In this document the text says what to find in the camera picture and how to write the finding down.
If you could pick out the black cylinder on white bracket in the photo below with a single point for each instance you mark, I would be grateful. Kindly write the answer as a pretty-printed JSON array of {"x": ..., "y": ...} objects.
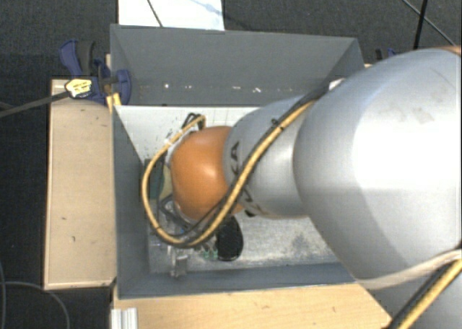
[{"x": 229, "y": 241}]

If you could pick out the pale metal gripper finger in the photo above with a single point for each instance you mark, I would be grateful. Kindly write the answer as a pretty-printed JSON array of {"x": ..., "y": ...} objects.
[{"x": 180, "y": 266}]

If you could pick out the pale wood flat board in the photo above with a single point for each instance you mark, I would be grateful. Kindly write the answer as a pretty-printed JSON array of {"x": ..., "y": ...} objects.
[{"x": 79, "y": 190}]

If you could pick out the grey metal bin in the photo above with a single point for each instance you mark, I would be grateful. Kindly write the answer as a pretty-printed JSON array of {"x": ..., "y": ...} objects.
[{"x": 202, "y": 68}]

